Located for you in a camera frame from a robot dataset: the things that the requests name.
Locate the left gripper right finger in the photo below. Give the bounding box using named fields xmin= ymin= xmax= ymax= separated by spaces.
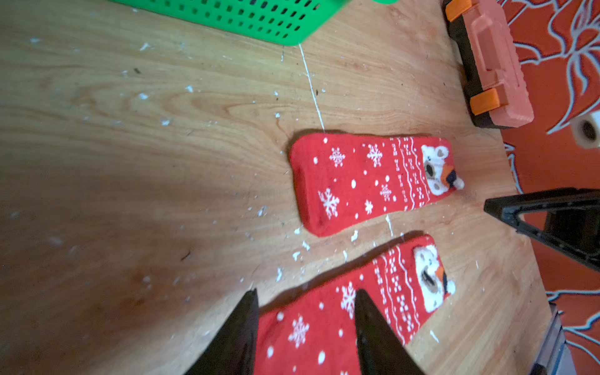
xmin=355 ymin=289 xmax=424 ymax=375

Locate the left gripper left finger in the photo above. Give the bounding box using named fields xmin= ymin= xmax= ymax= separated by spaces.
xmin=185 ymin=289 xmax=259 ymax=374

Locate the green plastic basket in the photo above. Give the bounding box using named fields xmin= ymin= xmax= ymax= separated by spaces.
xmin=115 ymin=0 xmax=351 ymax=46

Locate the orange tool case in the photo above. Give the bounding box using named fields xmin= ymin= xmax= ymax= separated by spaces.
xmin=442 ymin=0 xmax=534 ymax=129

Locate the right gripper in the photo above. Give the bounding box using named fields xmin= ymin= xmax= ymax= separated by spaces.
xmin=484 ymin=187 xmax=599 ymax=272

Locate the red snowflake christmas sock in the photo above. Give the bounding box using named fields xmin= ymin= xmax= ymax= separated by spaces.
xmin=289 ymin=133 xmax=465 ymax=238

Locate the red penguin christmas sock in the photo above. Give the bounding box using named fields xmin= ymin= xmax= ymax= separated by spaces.
xmin=254 ymin=235 xmax=456 ymax=374

